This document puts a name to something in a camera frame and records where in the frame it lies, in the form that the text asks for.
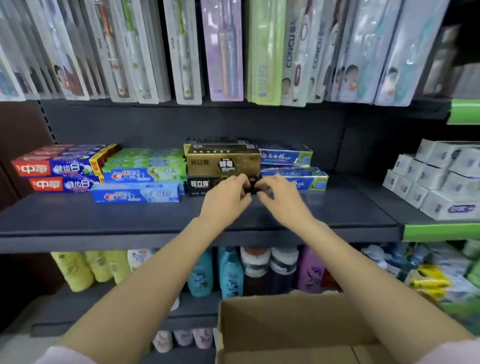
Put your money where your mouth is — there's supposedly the pale pink bottle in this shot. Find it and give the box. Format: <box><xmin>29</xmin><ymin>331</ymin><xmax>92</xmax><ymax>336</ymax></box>
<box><xmin>152</xmin><ymin>329</ymin><xmax>174</xmax><ymax>354</ymax></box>

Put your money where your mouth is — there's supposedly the brown cardboard box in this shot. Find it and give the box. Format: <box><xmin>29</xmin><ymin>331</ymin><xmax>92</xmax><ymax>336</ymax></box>
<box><xmin>214</xmin><ymin>289</ymin><xmax>447</xmax><ymax>364</ymax></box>

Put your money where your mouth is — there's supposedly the stack of brown toothbrush packs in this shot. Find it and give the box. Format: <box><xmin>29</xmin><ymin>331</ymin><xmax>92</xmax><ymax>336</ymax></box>
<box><xmin>279</xmin><ymin>0</ymin><xmax>350</xmax><ymax>108</ymax></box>

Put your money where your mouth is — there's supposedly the red orange bottle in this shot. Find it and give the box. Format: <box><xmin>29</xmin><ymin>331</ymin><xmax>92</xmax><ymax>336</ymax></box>
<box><xmin>321</xmin><ymin>268</ymin><xmax>340</xmax><ymax>292</ymax></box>

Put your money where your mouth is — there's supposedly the black patterned toothpaste box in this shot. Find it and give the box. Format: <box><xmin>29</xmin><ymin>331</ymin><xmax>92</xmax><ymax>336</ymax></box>
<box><xmin>186</xmin><ymin>174</ymin><xmax>265</xmax><ymax>198</ymax></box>

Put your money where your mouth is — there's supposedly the person's pink right sleeve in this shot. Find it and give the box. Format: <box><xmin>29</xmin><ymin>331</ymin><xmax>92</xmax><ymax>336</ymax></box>
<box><xmin>414</xmin><ymin>339</ymin><xmax>480</xmax><ymax>364</ymax></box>

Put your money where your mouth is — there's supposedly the stack of teal child toothbrush packs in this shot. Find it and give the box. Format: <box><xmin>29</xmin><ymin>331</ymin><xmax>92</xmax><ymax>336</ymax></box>
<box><xmin>329</xmin><ymin>0</ymin><xmax>451</xmax><ymax>108</ymax></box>

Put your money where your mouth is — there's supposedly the white and blue packet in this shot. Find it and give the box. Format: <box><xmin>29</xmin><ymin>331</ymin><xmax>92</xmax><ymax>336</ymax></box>
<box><xmin>442</xmin><ymin>275</ymin><xmax>480</xmax><ymax>304</ymax></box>
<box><xmin>427</xmin><ymin>243</ymin><xmax>473</xmax><ymax>277</ymax></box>

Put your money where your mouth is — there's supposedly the person's left hand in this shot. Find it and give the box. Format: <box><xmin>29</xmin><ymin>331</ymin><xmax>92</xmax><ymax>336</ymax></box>
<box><xmin>198</xmin><ymin>173</ymin><xmax>253</xmax><ymax>230</ymax></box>

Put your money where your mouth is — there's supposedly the large teal shampoo bottle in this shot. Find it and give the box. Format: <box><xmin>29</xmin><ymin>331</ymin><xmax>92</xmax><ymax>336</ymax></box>
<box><xmin>187</xmin><ymin>250</ymin><xmax>215</xmax><ymax>298</ymax></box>

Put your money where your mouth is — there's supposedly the pale purple bottle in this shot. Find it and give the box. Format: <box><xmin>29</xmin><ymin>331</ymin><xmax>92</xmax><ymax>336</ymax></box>
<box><xmin>192</xmin><ymin>328</ymin><xmax>214</xmax><ymax>350</ymax></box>
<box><xmin>173</xmin><ymin>329</ymin><xmax>194</xmax><ymax>347</ymax></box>

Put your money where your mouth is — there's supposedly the person's left forearm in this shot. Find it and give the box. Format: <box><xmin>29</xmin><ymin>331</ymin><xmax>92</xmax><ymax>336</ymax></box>
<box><xmin>61</xmin><ymin>219</ymin><xmax>226</xmax><ymax>364</ymax></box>

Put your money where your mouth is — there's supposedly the stack of blue child toothbrush packs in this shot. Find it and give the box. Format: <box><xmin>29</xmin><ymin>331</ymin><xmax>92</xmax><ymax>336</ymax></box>
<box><xmin>0</xmin><ymin>0</ymin><xmax>61</xmax><ymax>103</ymax></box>

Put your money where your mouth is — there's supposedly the row of green toothbrush packs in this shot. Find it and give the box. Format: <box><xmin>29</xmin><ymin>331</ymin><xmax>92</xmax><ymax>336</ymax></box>
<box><xmin>163</xmin><ymin>0</ymin><xmax>205</xmax><ymax>106</ymax></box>

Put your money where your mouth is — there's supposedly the yellow plastic bottle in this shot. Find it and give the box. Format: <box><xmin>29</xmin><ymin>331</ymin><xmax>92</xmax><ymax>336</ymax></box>
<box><xmin>104</xmin><ymin>250</ymin><xmax>132</xmax><ymax>285</ymax></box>
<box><xmin>84</xmin><ymin>250</ymin><xmax>113</xmax><ymax>283</ymax></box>
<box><xmin>50</xmin><ymin>251</ymin><xmax>95</xmax><ymax>293</ymax></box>

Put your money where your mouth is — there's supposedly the dark grey shelf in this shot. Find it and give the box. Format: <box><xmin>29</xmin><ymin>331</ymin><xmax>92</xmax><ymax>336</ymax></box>
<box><xmin>0</xmin><ymin>174</ymin><xmax>402</xmax><ymax>255</ymax></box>

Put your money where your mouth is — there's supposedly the white bottle yellow label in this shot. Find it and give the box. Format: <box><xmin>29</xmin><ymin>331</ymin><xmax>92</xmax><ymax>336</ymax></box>
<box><xmin>127</xmin><ymin>249</ymin><xmax>153</xmax><ymax>273</ymax></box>

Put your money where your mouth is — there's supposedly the brown-lidded dark jar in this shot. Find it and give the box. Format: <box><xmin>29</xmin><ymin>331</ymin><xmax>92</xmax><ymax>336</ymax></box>
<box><xmin>239</xmin><ymin>246</ymin><xmax>271</xmax><ymax>297</ymax></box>

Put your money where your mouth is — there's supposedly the stack of light green packs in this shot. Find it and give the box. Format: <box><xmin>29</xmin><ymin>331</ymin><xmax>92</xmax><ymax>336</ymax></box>
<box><xmin>245</xmin><ymin>0</ymin><xmax>288</xmax><ymax>107</ymax></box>

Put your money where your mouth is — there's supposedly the person's right forearm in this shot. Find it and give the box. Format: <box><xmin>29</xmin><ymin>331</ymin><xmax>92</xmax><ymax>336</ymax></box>
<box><xmin>299</xmin><ymin>220</ymin><xmax>475</xmax><ymax>353</ymax></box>

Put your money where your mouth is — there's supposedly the cluster of dark blue bottles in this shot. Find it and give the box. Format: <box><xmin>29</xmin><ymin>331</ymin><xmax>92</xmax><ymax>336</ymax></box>
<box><xmin>389</xmin><ymin>241</ymin><xmax>428</xmax><ymax>282</ymax></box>

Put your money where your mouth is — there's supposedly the small teal shampoo bottle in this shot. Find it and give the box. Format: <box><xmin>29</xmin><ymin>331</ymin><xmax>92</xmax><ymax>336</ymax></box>
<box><xmin>218</xmin><ymin>247</ymin><xmax>245</xmax><ymax>300</ymax></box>

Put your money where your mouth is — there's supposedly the white pump bottle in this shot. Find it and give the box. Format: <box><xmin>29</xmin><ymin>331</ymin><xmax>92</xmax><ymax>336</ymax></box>
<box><xmin>361</xmin><ymin>244</ymin><xmax>402</xmax><ymax>278</ymax></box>

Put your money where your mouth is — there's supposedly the white-lidded dark jar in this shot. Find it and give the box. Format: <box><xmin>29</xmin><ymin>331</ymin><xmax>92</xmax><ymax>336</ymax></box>
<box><xmin>269</xmin><ymin>246</ymin><xmax>300</xmax><ymax>295</ymax></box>

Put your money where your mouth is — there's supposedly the green toothbrush pack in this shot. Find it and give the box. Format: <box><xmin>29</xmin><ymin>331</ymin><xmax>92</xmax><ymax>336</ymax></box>
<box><xmin>110</xmin><ymin>0</ymin><xmax>172</xmax><ymax>105</ymax></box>

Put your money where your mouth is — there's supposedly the bright green packet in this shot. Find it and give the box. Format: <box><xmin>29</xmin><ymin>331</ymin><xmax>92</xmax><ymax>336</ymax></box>
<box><xmin>463</xmin><ymin>239</ymin><xmax>480</xmax><ymax>290</ymax></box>

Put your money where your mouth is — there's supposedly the stack of purple toothbrush packs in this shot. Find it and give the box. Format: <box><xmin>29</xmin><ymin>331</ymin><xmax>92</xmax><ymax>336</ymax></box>
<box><xmin>200</xmin><ymin>0</ymin><xmax>245</xmax><ymax>103</ymax></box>

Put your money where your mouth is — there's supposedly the pink shampoo bottle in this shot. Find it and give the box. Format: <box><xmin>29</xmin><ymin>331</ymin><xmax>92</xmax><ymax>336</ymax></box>
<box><xmin>297</xmin><ymin>246</ymin><xmax>326</xmax><ymax>295</ymax></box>

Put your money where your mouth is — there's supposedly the red child toothbrush pack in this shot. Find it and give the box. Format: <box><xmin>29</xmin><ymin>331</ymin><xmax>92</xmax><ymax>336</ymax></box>
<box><xmin>24</xmin><ymin>0</ymin><xmax>110</xmax><ymax>101</ymax></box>

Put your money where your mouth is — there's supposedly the stack of white tissue packs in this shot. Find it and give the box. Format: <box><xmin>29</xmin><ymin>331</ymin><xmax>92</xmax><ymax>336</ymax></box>
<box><xmin>382</xmin><ymin>138</ymin><xmax>480</xmax><ymax>221</ymax></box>

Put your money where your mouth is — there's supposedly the person's right hand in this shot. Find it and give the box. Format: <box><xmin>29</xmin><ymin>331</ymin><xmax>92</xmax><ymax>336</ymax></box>
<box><xmin>256</xmin><ymin>173</ymin><xmax>316</xmax><ymax>230</ymax></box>

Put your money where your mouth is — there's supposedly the red and blue toothpaste box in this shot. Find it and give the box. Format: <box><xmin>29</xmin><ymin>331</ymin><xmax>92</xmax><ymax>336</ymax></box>
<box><xmin>35</xmin><ymin>144</ymin><xmax>110</xmax><ymax>152</ymax></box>
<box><xmin>28</xmin><ymin>175</ymin><xmax>104</xmax><ymax>193</ymax></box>
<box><xmin>11</xmin><ymin>144</ymin><xmax>122</xmax><ymax>178</ymax></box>

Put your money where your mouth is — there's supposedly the orange toothbrush pack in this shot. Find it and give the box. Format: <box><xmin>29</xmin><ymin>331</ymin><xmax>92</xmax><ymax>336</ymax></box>
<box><xmin>80</xmin><ymin>0</ymin><xmax>138</xmax><ymax>104</ymax></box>

